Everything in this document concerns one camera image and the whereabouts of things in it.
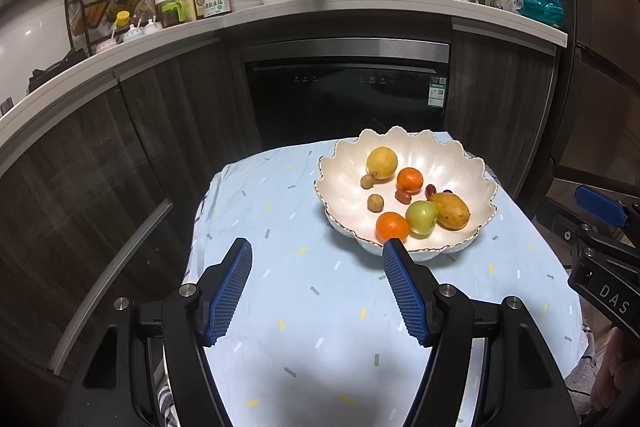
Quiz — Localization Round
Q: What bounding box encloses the light blue patterned tablecloth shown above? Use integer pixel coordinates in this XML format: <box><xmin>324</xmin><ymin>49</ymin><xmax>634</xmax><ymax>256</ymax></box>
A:
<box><xmin>182</xmin><ymin>132</ymin><xmax>588</xmax><ymax>427</ymax></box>

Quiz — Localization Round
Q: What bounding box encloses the yellow lemon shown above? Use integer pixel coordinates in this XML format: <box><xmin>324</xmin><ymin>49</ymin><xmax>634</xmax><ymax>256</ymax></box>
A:
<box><xmin>366</xmin><ymin>147</ymin><xmax>399</xmax><ymax>180</ymax></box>

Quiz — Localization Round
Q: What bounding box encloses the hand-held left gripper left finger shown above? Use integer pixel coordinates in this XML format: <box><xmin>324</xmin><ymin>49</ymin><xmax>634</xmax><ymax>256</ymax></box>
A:
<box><xmin>60</xmin><ymin>237</ymin><xmax>253</xmax><ymax>427</ymax></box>

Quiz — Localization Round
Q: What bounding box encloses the orange tangerine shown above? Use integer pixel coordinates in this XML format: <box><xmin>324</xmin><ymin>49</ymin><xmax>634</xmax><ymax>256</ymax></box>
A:
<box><xmin>397</xmin><ymin>167</ymin><xmax>425</xmax><ymax>194</ymax></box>
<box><xmin>375</xmin><ymin>212</ymin><xmax>410</xmax><ymax>244</ymax></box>

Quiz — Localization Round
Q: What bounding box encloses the green jar with white cap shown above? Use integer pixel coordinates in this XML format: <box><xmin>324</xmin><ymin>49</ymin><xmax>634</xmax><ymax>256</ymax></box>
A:
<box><xmin>156</xmin><ymin>0</ymin><xmax>183</xmax><ymax>28</ymax></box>

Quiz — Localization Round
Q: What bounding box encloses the checked white under cloth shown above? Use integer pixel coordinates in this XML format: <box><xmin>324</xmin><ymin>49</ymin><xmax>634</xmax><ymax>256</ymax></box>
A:
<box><xmin>155</xmin><ymin>332</ymin><xmax>598</xmax><ymax>427</ymax></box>

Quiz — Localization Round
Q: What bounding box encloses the black built-in dishwasher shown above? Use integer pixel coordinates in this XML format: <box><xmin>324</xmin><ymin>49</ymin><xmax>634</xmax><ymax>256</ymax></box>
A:
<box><xmin>240</xmin><ymin>38</ymin><xmax>451</xmax><ymax>148</ymax></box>

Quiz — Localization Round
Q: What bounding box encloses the white kitchen countertop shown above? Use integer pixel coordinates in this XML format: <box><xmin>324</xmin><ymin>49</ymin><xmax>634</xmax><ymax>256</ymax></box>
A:
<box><xmin>0</xmin><ymin>0</ymin><xmax>568</xmax><ymax>162</ymax></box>

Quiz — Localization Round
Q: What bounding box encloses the dark steel refrigerator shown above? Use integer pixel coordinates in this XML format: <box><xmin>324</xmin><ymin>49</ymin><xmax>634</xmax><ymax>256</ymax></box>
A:
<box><xmin>520</xmin><ymin>0</ymin><xmax>640</xmax><ymax>218</ymax></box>

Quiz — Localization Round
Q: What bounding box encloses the yellow mango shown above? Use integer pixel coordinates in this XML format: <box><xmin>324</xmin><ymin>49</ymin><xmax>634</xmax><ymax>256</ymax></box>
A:
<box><xmin>429</xmin><ymin>192</ymin><xmax>472</xmax><ymax>231</ymax></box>

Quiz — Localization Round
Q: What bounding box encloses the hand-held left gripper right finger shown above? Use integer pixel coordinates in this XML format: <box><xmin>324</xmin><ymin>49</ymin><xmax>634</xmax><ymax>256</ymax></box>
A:
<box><xmin>382</xmin><ymin>238</ymin><xmax>581</xmax><ymax>427</ymax></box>

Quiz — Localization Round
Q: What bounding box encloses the black gas stove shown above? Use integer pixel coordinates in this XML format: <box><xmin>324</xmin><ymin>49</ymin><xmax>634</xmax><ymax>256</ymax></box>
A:
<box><xmin>27</xmin><ymin>52</ymin><xmax>88</xmax><ymax>95</ymax></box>

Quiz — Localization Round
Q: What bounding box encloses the person's right hand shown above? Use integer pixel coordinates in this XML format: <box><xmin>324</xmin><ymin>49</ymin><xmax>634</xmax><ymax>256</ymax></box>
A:
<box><xmin>592</xmin><ymin>327</ymin><xmax>633</xmax><ymax>413</ymax></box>

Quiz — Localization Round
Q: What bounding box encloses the green apple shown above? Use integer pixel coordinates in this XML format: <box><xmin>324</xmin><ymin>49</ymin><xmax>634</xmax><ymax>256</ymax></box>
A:
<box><xmin>405</xmin><ymin>201</ymin><xmax>439</xmax><ymax>237</ymax></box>

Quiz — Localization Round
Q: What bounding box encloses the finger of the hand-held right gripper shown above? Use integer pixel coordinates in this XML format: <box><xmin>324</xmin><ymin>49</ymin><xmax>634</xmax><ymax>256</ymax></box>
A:
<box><xmin>574</xmin><ymin>185</ymin><xmax>640</xmax><ymax>228</ymax></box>
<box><xmin>537</xmin><ymin>198</ymin><xmax>596</xmax><ymax>258</ymax></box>

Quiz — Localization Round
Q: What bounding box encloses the dark wood base cabinet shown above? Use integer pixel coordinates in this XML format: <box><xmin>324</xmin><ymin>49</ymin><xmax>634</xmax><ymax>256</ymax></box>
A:
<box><xmin>445</xmin><ymin>19</ymin><xmax>558</xmax><ymax>168</ymax></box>
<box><xmin>0</xmin><ymin>39</ymin><xmax>261</xmax><ymax>378</ymax></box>

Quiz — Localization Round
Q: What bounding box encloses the black wire spice rack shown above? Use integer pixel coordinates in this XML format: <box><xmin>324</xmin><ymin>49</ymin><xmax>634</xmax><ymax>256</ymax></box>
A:
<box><xmin>64</xmin><ymin>0</ymin><xmax>156</xmax><ymax>58</ymax></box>

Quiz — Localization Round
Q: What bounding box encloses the teal snack package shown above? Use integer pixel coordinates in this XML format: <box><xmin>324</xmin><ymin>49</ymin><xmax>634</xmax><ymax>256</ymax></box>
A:
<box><xmin>512</xmin><ymin>0</ymin><xmax>565</xmax><ymax>28</ymax></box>

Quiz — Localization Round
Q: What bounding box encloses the white scalloped bowl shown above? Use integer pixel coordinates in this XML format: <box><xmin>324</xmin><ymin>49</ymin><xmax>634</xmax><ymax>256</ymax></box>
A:
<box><xmin>314</xmin><ymin>125</ymin><xmax>498</xmax><ymax>263</ymax></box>

